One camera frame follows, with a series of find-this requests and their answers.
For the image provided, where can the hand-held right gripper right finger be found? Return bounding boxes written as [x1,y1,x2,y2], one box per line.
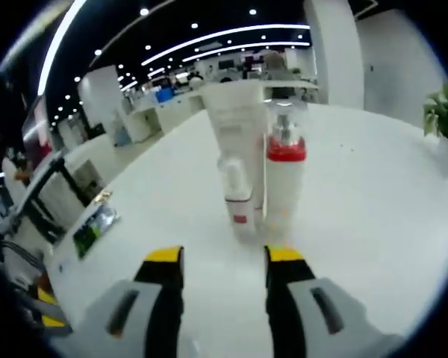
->
[263,245,406,358]

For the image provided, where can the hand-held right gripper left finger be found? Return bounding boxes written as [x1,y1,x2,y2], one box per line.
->
[63,245,185,358]

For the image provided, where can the green silver skincare sachet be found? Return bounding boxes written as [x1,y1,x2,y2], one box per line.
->
[72,206,121,261]

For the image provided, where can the white skincare pump bottle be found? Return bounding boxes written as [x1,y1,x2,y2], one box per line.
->
[264,99,310,239]

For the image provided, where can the silver print skincare tube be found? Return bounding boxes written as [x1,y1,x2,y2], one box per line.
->
[217,154,257,236]

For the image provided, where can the gold foil skincare sachet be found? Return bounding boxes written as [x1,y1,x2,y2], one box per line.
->
[93,189,115,204]

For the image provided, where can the white skincare tube black ring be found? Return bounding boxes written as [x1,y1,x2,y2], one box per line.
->
[202,82,267,224]

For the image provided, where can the red white standing banner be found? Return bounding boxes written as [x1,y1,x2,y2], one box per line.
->
[22,95,55,161]

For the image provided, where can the long white office counter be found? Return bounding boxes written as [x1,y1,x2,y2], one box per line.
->
[125,80,320,145]

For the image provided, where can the potted green plant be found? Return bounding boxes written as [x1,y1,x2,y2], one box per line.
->
[422,84,448,165]

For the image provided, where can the curved ceiling light strip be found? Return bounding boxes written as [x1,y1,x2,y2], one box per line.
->
[181,41,311,63]
[140,24,311,67]

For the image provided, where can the straight ceiling light strip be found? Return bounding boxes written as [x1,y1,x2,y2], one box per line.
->
[37,0,89,96]

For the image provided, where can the white desk black frame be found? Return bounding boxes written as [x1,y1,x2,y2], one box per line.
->
[5,148,98,243]

